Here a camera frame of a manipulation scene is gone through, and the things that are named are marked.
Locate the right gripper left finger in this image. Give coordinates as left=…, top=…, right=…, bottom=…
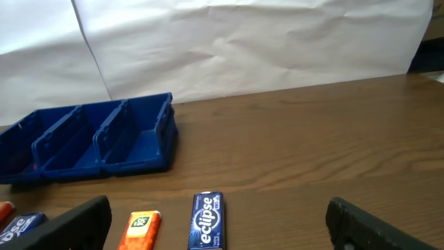
left=0, top=195, right=112, bottom=250

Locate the blue candy pack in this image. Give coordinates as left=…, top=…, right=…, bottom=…
left=0, top=212, right=49, bottom=246
left=187, top=191, right=225, bottom=250

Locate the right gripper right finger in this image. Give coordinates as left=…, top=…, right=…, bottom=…
left=325, top=197, right=441, bottom=250

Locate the orange candy box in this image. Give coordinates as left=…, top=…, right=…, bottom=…
left=0, top=201, right=16, bottom=223
left=117, top=210, right=162, bottom=250

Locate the blue tray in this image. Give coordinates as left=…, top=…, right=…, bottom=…
left=0, top=92, right=180, bottom=185

